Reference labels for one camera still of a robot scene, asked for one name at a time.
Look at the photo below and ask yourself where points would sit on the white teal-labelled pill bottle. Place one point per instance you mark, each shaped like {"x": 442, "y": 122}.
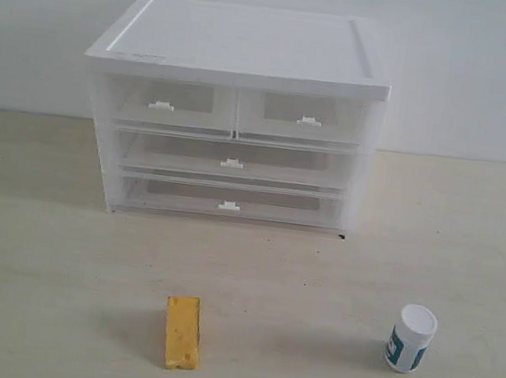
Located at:
{"x": 410, "y": 337}

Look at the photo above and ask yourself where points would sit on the yellow cheese-like sponge block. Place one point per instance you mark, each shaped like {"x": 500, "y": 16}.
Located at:
{"x": 182, "y": 333}

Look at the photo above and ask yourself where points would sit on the wide clear drawer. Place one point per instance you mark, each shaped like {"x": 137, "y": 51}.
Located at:
{"x": 290, "y": 206}
{"x": 151, "y": 151}

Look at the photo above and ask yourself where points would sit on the white plastic drawer cabinet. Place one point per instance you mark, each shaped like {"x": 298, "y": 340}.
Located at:
{"x": 237, "y": 47}

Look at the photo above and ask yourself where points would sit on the middle wide clear drawer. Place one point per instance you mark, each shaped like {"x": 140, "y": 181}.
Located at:
{"x": 151, "y": 151}

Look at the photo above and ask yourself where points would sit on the bottom wide clear drawer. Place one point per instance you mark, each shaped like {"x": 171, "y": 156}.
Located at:
{"x": 290, "y": 206}

